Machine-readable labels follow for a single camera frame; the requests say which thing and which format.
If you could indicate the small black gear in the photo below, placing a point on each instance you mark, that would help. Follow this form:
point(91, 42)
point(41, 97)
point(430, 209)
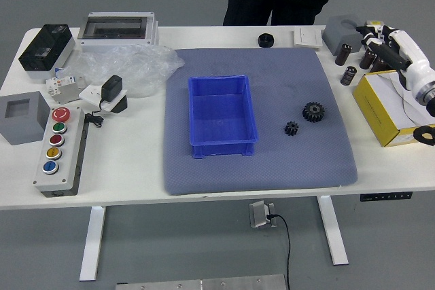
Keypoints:
point(291, 129)

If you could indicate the black round knob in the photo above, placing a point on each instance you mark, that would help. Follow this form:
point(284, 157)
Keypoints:
point(266, 40)

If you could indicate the white socket outlet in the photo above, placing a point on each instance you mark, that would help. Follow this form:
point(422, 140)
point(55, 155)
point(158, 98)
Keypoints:
point(89, 93)

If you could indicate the blue plastic bin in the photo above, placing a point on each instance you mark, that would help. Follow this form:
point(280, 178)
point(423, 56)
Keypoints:
point(221, 117)

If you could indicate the clear plastic bag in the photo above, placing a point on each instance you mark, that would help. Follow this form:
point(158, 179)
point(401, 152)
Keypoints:
point(142, 66)

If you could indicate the grey metal plate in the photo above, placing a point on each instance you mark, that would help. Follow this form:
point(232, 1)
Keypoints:
point(204, 283)

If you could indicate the grey-blue padded mat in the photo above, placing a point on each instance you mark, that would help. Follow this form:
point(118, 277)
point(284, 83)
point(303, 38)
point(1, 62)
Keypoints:
point(272, 167)

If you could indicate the white table leg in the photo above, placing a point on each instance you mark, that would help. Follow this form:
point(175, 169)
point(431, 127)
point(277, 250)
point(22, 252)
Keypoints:
point(334, 235)
point(91, 246)

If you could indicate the black socket base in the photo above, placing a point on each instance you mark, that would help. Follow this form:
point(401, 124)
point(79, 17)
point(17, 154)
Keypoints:
point(120, 106)

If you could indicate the dark brown cylindrical capacitor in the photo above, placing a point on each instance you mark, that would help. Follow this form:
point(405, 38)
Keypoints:
point(343, 55)
point(378, 66)
point(366, 59)

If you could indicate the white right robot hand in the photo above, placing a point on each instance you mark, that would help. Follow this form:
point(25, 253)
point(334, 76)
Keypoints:
point(413, 55)

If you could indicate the grey five-button control box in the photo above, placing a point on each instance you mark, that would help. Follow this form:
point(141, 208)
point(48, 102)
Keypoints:
point(68, 154)

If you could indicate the yellow and white carton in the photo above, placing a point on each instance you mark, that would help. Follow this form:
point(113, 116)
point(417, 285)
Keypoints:
point(377, 100)

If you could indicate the grey block with square hole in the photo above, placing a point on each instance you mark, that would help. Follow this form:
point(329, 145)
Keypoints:
point(30, 127)

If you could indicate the black power adapter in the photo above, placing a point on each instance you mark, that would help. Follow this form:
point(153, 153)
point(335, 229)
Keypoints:
point(111, 88)

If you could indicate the big black gear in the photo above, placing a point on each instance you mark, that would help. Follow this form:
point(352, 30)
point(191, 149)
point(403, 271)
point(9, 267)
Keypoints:
point(313, 112)

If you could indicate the white wall switch plate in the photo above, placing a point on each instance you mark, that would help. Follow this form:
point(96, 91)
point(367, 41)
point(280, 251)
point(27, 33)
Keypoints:
point(307, 37)

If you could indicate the enclosure with black lid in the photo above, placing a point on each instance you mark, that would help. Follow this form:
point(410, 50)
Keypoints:
point(44, 49)

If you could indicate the white circuit breaker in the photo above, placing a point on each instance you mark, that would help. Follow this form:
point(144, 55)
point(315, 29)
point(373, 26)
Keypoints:
point(63, 88)

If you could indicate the black table control panel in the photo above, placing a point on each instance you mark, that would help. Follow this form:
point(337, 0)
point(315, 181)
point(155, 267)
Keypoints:
point(385, 196)

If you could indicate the black cylindrical capacitor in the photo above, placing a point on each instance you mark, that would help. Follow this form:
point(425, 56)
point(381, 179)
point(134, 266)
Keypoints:
point(348, 76)

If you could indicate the grey box with clear lid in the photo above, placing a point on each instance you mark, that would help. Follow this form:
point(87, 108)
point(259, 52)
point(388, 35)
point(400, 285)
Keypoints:
point(115, 32)

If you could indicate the grey block with round hole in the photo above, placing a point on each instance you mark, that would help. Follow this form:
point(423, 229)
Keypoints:
point(336, 37)

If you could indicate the silver floor socket box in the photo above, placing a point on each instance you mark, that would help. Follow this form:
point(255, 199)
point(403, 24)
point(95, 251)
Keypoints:
point(258, 213)

